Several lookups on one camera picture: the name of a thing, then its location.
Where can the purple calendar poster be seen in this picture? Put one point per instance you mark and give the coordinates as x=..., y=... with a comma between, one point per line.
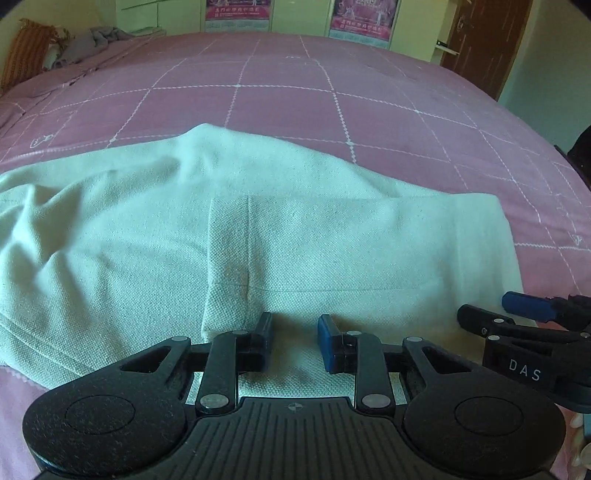
x=368, y=22
x=237, y=15

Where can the orange striped pillow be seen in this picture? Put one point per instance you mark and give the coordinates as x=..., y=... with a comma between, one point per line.
x=27, y=51

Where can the floral white pillow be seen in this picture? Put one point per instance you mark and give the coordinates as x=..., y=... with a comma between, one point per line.
x=52, y=54

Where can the white pants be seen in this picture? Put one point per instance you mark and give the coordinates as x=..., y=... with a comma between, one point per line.
x=106, y=253

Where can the right hand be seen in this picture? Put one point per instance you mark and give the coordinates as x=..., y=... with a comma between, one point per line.
x=580, y=446

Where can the grey crumpled blanket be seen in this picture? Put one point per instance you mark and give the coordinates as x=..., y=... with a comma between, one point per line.
x=88, y=44

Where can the brown wooden door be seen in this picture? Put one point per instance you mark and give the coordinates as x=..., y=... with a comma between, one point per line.
x=484, y=39

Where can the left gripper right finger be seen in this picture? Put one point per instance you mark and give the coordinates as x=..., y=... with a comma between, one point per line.
x=361, y=355

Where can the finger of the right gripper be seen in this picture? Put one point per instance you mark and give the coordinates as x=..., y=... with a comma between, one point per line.
x=535, y=305
x=486, y=324

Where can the pink checked bed sheet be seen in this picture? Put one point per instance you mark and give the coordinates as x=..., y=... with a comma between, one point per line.
x=399, y=117

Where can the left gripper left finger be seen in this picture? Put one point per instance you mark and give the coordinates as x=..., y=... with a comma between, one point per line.
x=225, y=358

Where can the cream wardrobe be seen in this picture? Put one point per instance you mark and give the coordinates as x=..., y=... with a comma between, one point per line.
x=417, y=29

